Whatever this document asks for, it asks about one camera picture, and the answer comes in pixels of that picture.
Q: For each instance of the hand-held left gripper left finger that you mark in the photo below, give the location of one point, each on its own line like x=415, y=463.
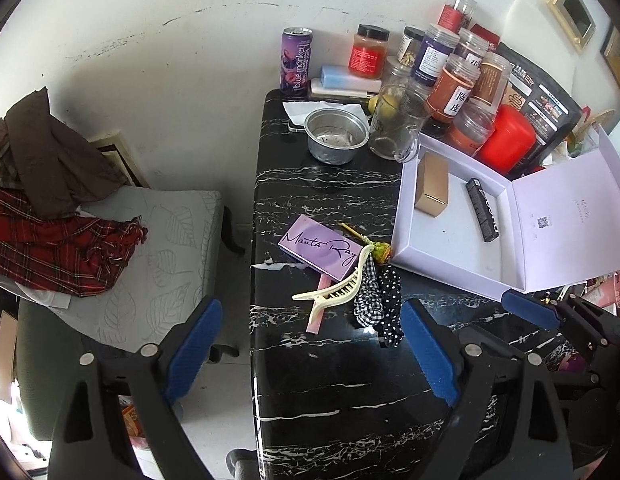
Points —
x=192, y=350

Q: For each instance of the black slim carton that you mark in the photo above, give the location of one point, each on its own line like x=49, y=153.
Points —
x=482, y=210

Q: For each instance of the flat white box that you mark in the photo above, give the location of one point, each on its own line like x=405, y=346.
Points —
x=340, y=93

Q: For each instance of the dark herb jar white label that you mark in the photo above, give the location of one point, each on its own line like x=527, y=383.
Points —
x=472, y=45

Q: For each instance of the gold cardboard box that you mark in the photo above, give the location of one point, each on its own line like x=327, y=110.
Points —
x=432, y=185

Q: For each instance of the cream hair claw clip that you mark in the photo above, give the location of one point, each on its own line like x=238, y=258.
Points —
x=340, y=287

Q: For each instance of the jar with yellow contents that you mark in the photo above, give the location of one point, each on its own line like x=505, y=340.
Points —
x=412, y=45

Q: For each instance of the white gift box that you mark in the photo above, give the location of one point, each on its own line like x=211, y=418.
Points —
x=450, y=245

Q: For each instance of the brown garment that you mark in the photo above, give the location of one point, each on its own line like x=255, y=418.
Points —
x=49, y=160

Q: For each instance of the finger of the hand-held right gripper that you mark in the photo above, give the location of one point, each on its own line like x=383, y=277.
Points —
x=590, y=367
x=530, y=307

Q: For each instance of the pink flat strip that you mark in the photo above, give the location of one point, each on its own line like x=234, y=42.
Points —
x=317, y=317

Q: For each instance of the red label jar black lid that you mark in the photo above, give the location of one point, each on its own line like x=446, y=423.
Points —
x=367, y=55

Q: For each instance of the metal bowl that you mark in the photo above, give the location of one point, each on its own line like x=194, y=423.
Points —
x=335, y=152

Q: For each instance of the red plaid scarf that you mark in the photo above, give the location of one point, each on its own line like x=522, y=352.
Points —
x=49, y=255

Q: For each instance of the white board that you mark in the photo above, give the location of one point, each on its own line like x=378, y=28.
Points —
x=530, y=20

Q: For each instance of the pink printed packet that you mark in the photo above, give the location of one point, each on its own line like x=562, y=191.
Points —
x=617, y=287

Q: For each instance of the purple label plastic jar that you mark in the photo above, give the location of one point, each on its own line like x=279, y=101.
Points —
x=430, y=60

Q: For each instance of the low jar orange label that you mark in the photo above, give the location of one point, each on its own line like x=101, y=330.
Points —
x=470, y=132

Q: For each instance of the black printed pouch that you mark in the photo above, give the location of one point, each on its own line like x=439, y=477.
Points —
x=545, y=105

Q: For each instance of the black polka dot scrunchie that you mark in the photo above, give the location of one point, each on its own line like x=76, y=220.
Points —
x=390, y=310

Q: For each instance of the gold picture frame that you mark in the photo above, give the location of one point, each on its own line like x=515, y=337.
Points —
x=572, y=10

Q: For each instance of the orange box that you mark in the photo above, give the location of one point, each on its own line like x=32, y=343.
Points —
x=132, y=419

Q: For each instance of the brown cardboard piece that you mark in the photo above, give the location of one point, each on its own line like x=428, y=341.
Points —
x=7, y=355

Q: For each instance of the orange peel jar white label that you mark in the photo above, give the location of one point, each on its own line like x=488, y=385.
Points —
x=452, y=92

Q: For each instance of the dark gold-edged frame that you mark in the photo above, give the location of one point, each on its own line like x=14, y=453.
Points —
x=617, y=55

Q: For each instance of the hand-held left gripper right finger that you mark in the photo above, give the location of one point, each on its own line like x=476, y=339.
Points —
x=432, y=355

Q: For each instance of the red canister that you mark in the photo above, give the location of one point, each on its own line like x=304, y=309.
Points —
x=507, y=137

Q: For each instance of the gingham scrunchie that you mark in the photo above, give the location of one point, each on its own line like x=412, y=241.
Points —
x=367, y=295

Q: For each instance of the white tissue paper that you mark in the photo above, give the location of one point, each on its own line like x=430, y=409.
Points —
x=300, y=110

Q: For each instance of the dark phone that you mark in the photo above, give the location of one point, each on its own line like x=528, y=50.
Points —
x=296, y=127

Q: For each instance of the blue and white box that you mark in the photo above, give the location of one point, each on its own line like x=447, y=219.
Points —
x=337, y=77

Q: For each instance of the red printed pouch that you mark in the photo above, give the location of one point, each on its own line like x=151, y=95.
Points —
x=487, y=35

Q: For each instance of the purple drink can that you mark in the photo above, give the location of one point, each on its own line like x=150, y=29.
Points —
x=295, y=65

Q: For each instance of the yellow lemon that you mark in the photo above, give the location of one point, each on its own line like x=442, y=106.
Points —
x=376, y=105

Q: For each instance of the chair with grey leaf cushion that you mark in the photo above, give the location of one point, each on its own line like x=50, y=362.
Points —
x=154, y=260

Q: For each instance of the clear glass mug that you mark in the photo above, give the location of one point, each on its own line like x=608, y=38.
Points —
x=390, y=135

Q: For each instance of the copper label plastic jar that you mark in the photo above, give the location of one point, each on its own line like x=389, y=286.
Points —
x=495, y=80

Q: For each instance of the purple Manta Ray card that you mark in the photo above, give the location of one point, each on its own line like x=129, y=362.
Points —
x=315, y=245

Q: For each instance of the leaning picture frame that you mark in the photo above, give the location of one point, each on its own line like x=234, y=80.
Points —
x=120, y=152

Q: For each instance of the tall jar red label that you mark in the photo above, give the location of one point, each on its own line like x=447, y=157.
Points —
x=455, y=12

